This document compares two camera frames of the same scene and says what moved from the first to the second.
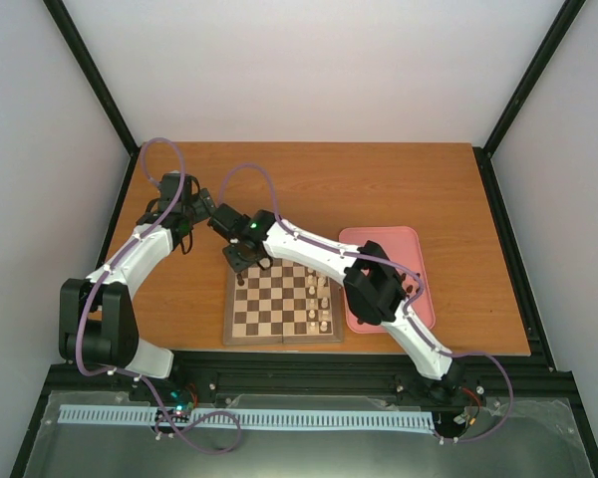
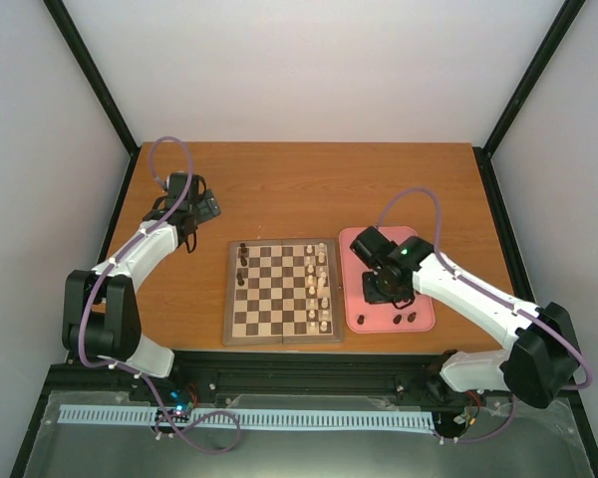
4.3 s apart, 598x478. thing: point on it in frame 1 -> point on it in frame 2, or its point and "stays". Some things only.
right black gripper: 236,264 -> 372,297
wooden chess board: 288,303 stays
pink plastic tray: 400,245 stays
